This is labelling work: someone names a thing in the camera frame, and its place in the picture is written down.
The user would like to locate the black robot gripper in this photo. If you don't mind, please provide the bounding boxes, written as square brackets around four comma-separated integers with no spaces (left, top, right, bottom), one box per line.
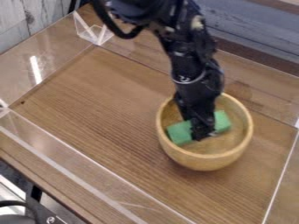
[170,73,226,142]

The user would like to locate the green rectangular block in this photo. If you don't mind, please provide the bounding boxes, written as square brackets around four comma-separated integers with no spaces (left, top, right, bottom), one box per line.
[165,110,232,146]

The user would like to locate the brown wooden bowl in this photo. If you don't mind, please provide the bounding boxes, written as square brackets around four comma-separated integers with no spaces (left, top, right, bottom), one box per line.
[154,94,253,172]

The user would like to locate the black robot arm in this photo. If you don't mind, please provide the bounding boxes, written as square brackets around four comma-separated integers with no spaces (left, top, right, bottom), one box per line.
[89,0,224,141]

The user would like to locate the clear acrylic corner bracket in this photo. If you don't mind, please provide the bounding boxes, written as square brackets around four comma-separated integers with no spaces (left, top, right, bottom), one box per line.
[71,11,114,46]

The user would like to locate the clear acrylic enclosure wall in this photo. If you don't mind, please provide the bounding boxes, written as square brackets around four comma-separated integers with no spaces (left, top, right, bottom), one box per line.
[0,0,299,224]

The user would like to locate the black table leg bracket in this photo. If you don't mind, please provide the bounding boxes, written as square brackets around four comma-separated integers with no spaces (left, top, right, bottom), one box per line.
[25,184,69,224]

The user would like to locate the black cable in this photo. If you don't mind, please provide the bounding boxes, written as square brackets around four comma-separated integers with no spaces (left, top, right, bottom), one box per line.
[0,199,37,224]

